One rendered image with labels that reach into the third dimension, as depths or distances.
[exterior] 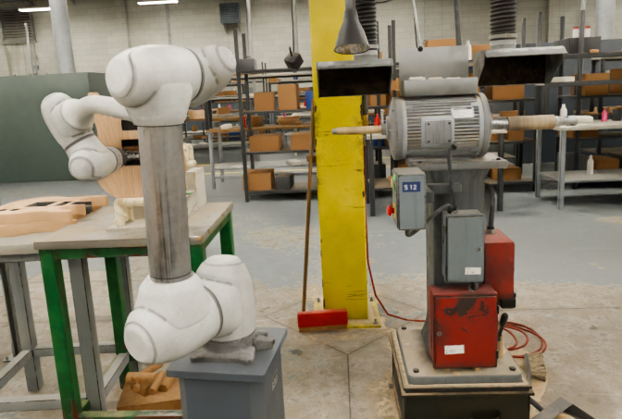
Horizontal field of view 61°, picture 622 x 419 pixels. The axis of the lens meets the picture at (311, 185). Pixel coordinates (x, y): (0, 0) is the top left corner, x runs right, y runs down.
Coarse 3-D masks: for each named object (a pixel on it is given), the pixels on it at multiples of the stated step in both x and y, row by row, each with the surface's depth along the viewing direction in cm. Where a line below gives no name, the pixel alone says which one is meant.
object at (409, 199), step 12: (396, 168) 194; (408, 168) 193; (396, 180) 182; (408, 180) 181; (420, 180) 181; (396, 192) 183; (408, 192) 182; (420, 192) 182; (396, 204) 184; (408, 204) 183; (420, 204) 183; (444, 204) 200; (396, 216) 186; (408, 216) 184; (420, 216) 183; (432, 216) 198; (408, 228) 184; (420, 228) 184
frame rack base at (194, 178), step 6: (186, 174) 225; (192, 174) 225; (198, 174) 230; (204, 174) 239; (186, 180) 225; (192, 180) 225; (198, 180) 230; (204, 180) 239; (192, 186) 226; (198, 186) 230; (204, 186) 239; (198, 192) 229; (204, 192) 238; (198, 198) 229; (204, 198) 238; (198, 204) 229; (204, 204) 237
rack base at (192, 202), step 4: (188, 196) 215; (192, 196) 220; (188, 200) 215; (192, 200) 220; (196, 200) 226; (188, 204) 215; (192, 204) 219; (196, 204) 226; (132, 208) 212; (136, 208) 212; (140, 208) 212; (188, 208) 214; (192, 208) 219; (196, 208) 226; (136, 212) 213; (140, 212) 213; (188, 212) 214; (192, 212) 219; (136, 216) 213; (140, 216) 213; (188, 216) 214
